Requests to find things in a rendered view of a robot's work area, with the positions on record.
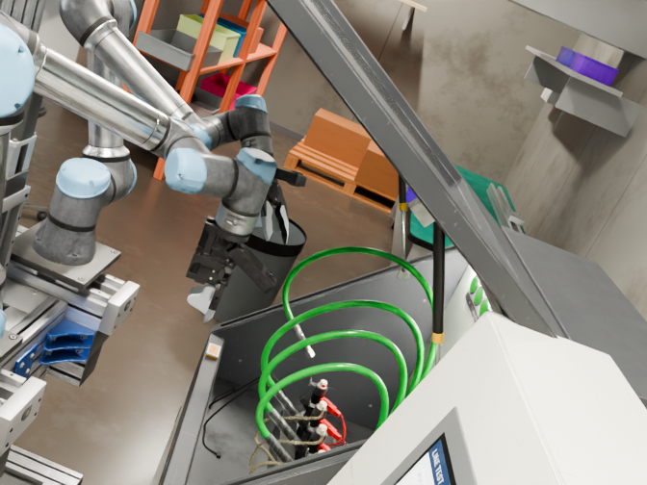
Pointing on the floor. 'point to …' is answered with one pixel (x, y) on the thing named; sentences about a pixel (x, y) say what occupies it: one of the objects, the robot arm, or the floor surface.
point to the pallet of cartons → (346, 159)
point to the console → (519, 413)
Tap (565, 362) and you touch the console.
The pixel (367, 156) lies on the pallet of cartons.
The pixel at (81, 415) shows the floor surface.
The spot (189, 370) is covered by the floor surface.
